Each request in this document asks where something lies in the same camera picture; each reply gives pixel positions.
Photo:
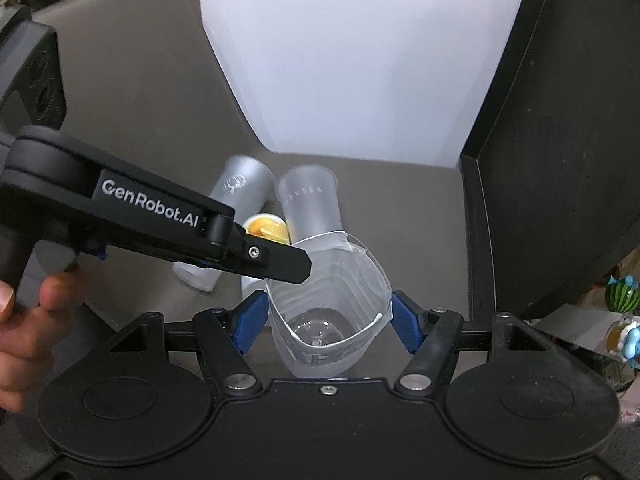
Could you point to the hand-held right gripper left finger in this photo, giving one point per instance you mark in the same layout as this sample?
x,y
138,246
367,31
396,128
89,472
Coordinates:
x,y
250,321

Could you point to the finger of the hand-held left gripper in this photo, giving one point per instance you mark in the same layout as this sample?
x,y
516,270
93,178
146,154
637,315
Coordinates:
x,y
272,260

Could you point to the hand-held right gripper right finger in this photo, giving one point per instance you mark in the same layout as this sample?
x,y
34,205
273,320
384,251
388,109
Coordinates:
x,y
406,322

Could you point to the clear plastic cup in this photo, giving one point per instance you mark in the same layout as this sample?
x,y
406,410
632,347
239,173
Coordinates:
x,y
330,305

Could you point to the white cup yellow inside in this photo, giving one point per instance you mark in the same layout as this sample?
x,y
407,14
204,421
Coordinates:
x,y
267,227

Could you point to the frosted plastic cup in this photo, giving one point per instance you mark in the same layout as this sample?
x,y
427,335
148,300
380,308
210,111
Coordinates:
x,y
312,200
242,182

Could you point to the person's left hand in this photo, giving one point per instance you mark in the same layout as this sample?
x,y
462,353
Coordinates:
x,y
30,340

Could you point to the watermelon toy figure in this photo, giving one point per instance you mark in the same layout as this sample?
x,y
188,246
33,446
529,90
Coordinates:
x,y
625,296

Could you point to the blue toy figure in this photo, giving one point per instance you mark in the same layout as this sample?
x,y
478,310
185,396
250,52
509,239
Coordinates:
x,y
627,340

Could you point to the white board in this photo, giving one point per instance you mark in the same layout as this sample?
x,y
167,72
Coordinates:
x,y
360,55

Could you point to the black panel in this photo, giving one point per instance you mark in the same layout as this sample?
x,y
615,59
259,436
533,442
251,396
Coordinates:
x,y
565,135

